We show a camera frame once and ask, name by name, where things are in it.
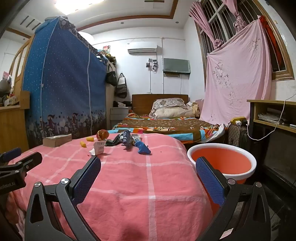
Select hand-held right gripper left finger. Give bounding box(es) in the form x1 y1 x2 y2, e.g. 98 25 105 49
24 156 102 241

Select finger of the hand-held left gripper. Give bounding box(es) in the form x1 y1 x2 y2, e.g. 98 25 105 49
0 147 23 164
0 152 43 179

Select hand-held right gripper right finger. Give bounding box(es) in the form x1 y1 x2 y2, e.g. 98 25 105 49
195 156 271 241

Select red snack bag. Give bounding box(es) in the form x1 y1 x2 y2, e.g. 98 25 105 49
97 130 110 141

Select white paper wrapper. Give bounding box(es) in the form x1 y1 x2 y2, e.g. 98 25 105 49
89 140 105 156

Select wooden shelf cabinet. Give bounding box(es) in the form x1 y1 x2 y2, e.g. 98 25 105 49
0 35 31 153

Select small cardboard box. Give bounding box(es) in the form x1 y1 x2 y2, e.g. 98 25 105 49
43 133 73 148

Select dark flat wrapper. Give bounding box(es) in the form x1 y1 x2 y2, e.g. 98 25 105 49
105 134 123 147

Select pink plaid tablecloth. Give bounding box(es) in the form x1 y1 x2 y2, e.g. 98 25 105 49
7 130 220 241

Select brown patterned bag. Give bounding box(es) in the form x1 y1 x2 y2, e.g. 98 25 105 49
228 124 249 152

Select blue and white snack wrapper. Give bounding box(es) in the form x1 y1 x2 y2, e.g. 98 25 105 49
120 130 134 151

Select clutter on wooden shelf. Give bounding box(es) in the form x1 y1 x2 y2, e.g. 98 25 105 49
0 72 20 107

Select yellow power strip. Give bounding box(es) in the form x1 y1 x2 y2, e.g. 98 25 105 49
230 116 248 127

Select bed with colourful blanket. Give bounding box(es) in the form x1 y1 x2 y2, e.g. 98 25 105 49
111 115 226 144

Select white nightstand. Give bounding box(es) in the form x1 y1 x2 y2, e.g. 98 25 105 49
110 107 132 130

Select beige crumpled cloth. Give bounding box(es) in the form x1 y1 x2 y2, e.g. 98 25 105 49
186 101 200 117

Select beige pillow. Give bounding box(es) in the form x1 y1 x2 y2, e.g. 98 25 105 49
149 108 196 119

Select wooden low shelf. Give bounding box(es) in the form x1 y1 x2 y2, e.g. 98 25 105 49
246 100 296 190

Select stack of papers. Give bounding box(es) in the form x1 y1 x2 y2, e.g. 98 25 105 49
258 112 287 123

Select floral pillow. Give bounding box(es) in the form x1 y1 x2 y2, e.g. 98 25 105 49
151 98 188 110

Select wooden bed headboard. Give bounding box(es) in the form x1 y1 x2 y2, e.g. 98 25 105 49
132 94 189 116

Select grey hanging handbag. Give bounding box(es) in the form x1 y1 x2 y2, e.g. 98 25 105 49
115 73 128 99

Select black hanging handbag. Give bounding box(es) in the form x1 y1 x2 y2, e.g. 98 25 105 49
106 62 118 87

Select pink hanging sheet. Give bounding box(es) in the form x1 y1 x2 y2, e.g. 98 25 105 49
199 15 272 123

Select clutter on wardrobe top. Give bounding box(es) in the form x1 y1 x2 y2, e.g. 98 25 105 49
97 50 116 63

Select ceiling vent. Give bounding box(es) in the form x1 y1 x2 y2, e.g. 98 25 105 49
20 15 42 30

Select ceiling light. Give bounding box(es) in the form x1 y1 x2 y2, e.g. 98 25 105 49
53 0 85 11

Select red hanging cloth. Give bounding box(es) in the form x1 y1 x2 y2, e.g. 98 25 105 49
259 15 286 67

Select pink knotted curtain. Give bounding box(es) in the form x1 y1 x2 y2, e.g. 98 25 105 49
190 1 223 50
225 0 245 33

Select white charging cable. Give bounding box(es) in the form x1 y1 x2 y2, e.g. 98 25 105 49
246 94 296 141

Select wall television with green cover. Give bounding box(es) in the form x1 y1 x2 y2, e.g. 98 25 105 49
162 58 191 74

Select small wall-hung items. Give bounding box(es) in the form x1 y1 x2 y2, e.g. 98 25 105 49
146 58 159 72

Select white wall air conditioner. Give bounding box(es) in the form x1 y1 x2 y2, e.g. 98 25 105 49
127 42 158 54

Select barred window with wooden frame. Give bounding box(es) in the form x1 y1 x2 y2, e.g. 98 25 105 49
194 0 294 80

